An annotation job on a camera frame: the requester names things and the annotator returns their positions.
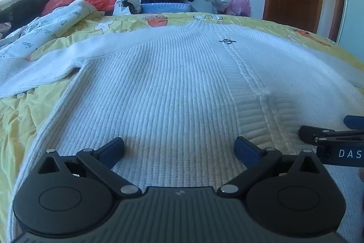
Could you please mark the light blue knit cloth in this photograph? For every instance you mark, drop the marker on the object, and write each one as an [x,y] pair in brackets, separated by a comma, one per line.
[165,7]

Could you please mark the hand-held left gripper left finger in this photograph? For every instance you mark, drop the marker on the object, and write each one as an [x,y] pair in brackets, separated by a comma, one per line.
[114,148]

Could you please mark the dark cloth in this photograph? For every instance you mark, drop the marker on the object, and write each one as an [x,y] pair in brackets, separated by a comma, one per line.
[20,9]

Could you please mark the grey white plastic bag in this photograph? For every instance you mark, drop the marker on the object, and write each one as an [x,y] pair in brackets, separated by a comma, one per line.
[125,4]

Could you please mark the white printed quilt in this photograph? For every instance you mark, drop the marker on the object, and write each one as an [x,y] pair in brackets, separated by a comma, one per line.
[42,29]

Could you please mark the yellow carrot print bedsheet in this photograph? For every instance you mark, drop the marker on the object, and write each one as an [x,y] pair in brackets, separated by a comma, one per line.
[28,123]

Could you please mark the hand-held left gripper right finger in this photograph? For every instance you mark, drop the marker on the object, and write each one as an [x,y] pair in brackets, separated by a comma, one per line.
[244,148]

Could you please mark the white knit sweater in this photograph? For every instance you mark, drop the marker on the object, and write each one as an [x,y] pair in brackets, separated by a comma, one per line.
[170,89]

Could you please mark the pink plastic bag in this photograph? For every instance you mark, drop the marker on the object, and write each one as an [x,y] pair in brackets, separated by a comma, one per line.
[239,5]

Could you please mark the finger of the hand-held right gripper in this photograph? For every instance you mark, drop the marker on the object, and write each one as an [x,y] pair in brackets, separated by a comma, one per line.
[354,122]
[312,133]

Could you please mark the grey cloth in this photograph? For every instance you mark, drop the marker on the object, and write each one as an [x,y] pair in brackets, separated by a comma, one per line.
[204,2]

